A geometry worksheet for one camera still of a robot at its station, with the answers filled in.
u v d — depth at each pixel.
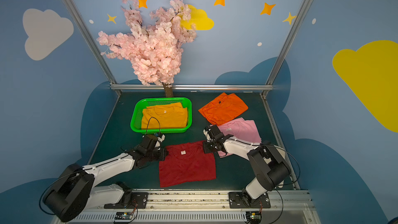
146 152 0.68
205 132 0.86
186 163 0.86
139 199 0.74
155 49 0.65
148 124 0.99
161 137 0.83
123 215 0.72
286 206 0.73
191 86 1.13
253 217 0.73
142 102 1.05
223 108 1.13
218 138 0.73
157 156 0.77
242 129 1.00
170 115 1.07
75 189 0.42
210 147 0.81
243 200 0.65
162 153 0.78
